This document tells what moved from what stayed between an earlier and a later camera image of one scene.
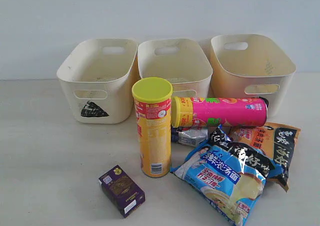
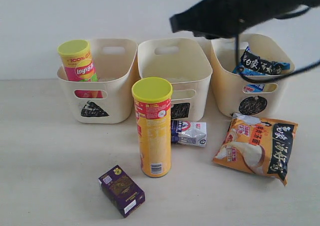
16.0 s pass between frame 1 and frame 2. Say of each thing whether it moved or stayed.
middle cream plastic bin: stayed
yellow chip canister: stayed
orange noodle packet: stayed
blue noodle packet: moved
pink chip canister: moved
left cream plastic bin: stayed
